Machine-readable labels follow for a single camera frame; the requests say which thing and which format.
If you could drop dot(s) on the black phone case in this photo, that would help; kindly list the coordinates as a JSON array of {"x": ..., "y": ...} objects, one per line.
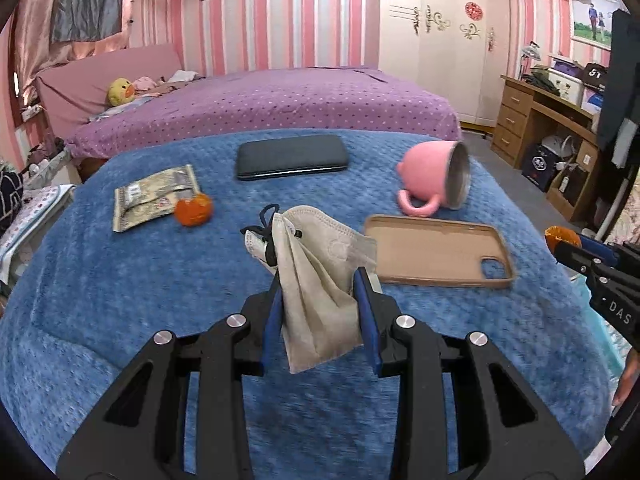
[{"x": 292, "y": 156}]

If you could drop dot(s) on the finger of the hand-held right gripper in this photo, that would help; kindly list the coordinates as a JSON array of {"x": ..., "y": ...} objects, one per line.
[
  {"x": 600, "y": 250},
  {"x": 580, "y": 260}
]

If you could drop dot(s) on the person's right hand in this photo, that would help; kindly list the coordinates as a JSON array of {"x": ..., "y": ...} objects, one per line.
[{"x": 627, "y": 377}]

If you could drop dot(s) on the blue fleece blanket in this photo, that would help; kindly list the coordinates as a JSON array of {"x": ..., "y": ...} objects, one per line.
[{"x": 125, "y": 285}]

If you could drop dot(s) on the white plastic bag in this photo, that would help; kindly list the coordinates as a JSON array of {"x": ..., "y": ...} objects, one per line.
[{"x": 557, "y": 146}]

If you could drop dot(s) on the pink headboard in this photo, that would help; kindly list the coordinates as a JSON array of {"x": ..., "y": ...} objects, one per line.
[{"x": 80, "y": 80}]

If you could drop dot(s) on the yellow duck plush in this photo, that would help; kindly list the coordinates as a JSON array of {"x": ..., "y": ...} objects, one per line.
[{"x": 121, "y": 92}]

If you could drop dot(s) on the white storage box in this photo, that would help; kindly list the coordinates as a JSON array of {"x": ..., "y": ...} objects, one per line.
[{"x": 567, "y": 85}]

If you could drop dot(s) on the silver snack wrapper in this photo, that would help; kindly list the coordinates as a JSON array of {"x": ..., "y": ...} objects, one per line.
[{"x": 150, "y": 195}]

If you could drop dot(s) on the orange tangerine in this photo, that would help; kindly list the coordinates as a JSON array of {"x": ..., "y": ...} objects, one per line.
[{"x": 192, "y": 210}]

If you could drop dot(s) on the small framed wall picture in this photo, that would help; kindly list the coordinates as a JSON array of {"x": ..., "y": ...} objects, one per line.
[{"x": 595, "y": 22}]

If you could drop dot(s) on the desk lamp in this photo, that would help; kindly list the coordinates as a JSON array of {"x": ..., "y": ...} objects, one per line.
[{"x": 529, "y": 57}]

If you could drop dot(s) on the pink window curtain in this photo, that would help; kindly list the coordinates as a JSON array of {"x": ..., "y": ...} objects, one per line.
[{"x": 35, "y": 35}]

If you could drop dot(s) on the grey hanging cloth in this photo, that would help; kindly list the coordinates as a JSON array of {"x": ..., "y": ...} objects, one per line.
[{"x": 87, "y": 0}]

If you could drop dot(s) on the tan phone case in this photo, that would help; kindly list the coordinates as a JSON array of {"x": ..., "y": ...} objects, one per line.
[{"x": 430, "y": 247}]

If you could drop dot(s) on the printed white quilt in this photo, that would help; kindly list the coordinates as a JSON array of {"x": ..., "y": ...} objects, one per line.
[{"x": 30, "y": 220}]

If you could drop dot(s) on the purple dotted bed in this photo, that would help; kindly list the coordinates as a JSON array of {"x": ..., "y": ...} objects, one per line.
[{"x": 300, "y": 105}]

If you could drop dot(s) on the pink steel-lined mug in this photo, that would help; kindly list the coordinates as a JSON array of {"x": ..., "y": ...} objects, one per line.
[{"x": 425, "y": 170}]

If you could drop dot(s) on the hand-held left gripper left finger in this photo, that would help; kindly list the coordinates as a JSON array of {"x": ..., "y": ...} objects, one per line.
[{"x": 271, "y": 330}]

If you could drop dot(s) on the wooden desk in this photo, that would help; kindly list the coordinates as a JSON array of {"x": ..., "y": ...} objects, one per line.
[{"x": 517, "y": 110}]

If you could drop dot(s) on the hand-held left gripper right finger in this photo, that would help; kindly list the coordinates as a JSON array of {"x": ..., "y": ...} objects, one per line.
[{"x": 369, "y": 332}]

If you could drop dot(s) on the black cardboard box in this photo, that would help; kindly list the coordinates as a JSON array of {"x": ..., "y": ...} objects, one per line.
[{"x": 539, "y": 166}]

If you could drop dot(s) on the beige face mask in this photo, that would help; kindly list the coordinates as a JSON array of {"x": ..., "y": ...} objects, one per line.
[{"x": 315, "y": 280}]

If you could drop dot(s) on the pink plush toy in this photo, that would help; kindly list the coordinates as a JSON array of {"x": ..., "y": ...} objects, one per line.
[{"x": 144, "y": 84}]

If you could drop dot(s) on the dark hanging jacket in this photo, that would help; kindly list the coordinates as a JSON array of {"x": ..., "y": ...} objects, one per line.
[{"x": 620, "y": 75}]

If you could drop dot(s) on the white wardrobe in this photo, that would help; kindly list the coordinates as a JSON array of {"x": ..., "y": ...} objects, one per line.
[{"x": 450, "y": 70}]

